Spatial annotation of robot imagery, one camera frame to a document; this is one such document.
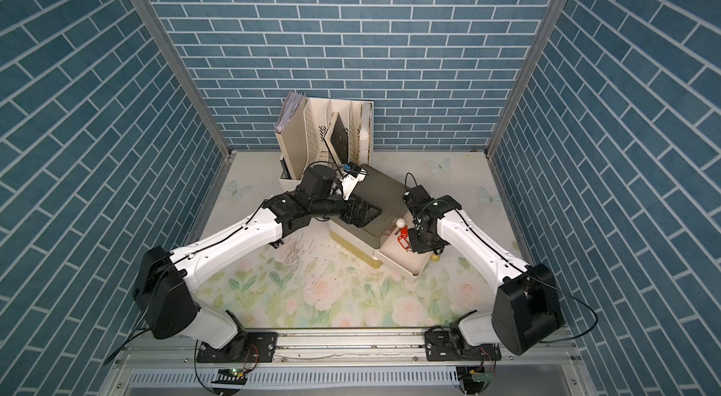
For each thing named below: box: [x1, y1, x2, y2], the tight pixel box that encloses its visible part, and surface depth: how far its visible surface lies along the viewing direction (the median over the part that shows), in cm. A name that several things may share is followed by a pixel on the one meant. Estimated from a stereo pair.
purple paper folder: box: [274, 91, 307, 135], surface depth 95 cm
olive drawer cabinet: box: [329, 163, 411, 270], surface depth 81 cm
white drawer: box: [372, 225, 433, 278], surface depth 82 cm
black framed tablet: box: [322, 111, 350, 165], surface depth 107 cm
